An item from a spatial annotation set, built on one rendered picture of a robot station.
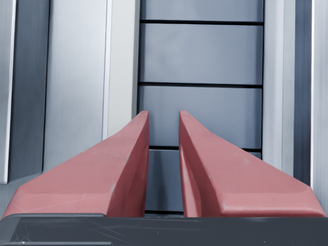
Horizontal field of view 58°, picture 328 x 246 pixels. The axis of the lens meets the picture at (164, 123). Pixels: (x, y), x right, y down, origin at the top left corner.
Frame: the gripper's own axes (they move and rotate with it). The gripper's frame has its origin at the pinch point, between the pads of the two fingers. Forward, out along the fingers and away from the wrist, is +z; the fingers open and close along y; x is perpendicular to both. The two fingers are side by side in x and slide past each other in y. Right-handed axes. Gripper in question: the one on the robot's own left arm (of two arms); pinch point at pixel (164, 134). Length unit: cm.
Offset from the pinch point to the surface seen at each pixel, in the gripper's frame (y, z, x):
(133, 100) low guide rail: 1.5, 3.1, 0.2
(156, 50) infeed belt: 0.4, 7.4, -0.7
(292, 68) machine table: -9.8, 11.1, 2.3
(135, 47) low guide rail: 1.4, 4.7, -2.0
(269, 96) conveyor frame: -6.4, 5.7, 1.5
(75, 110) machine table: 6.9, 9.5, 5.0
